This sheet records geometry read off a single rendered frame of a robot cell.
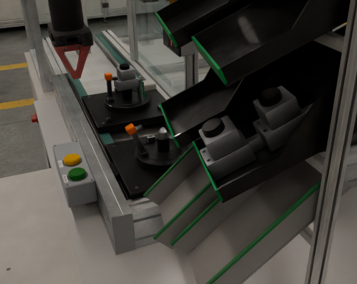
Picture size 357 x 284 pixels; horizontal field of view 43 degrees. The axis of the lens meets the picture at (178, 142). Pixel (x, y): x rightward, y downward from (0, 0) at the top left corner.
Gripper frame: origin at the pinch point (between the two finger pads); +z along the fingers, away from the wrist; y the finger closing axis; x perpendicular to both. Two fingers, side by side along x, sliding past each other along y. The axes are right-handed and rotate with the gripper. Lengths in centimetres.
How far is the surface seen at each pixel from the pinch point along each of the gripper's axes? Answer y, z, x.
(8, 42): 480, 122, 13
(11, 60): 409, 122, 14
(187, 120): -21.8, 3.2, -14.2
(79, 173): 6.1, 26.0, 2.1
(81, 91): 61, 29, -9
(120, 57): 90, 29, -30
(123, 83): 37.2, 18.6, -17.9
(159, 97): 40, 27, -29
